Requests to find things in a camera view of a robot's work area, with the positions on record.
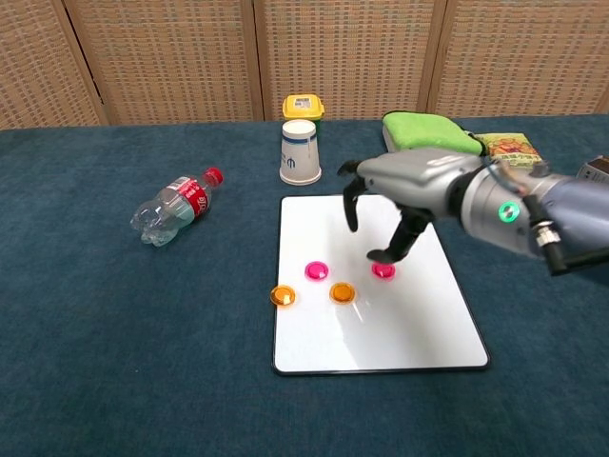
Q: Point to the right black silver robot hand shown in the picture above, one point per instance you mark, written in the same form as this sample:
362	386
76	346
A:
418	178

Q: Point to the pink round magnet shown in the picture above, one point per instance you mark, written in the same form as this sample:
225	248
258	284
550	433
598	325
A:
317	271
386	272

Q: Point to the orange round magnet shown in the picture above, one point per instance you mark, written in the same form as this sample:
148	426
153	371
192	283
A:
342	292
283	296

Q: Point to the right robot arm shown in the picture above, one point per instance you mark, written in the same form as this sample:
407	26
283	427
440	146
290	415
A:
580	209

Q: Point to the green towel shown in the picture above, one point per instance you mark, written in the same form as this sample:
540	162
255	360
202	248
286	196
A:
418	133

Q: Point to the white magnetic board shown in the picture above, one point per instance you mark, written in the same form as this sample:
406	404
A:
380	333

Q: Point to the green snack packet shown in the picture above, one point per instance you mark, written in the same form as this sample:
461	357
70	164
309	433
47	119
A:
509	145

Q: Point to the white paper cup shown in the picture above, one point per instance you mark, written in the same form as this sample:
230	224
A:
300	157

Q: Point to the yellow-lid green container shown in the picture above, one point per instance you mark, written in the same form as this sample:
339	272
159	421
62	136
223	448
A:
302	107

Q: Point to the woven folding screen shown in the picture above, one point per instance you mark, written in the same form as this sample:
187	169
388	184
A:
342	57

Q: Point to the black gold small box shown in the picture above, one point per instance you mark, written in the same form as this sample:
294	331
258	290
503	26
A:
597	171

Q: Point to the clear red-label plastic bottle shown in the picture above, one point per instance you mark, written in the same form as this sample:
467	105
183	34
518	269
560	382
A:
171	209

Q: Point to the dark blue table cloth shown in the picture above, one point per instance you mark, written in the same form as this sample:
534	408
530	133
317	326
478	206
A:
119	333

